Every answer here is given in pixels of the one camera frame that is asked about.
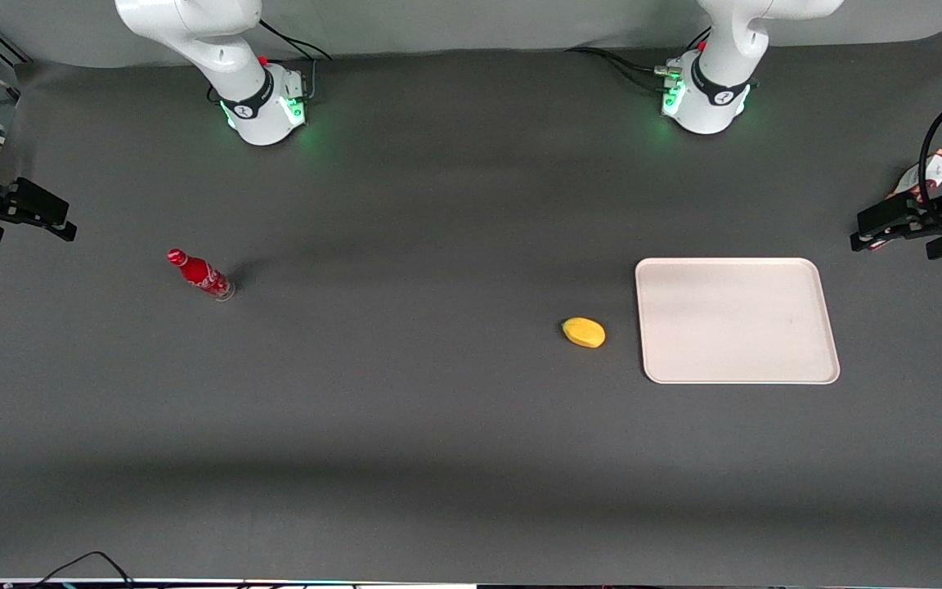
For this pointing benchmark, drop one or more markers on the red cookie box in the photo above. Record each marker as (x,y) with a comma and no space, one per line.
(925,174)

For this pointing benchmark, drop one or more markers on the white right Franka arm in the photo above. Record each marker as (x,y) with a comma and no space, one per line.
(217,41)

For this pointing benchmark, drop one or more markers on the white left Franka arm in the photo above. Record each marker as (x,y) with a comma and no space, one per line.
(716,74)

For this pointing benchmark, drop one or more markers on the white rectangular plastic tray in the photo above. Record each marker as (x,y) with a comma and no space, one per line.
(737,321)

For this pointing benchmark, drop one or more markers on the red cola bottle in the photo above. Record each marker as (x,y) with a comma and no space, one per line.
(199,273)

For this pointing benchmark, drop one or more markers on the yellow mango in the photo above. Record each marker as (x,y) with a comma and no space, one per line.
(584,332)

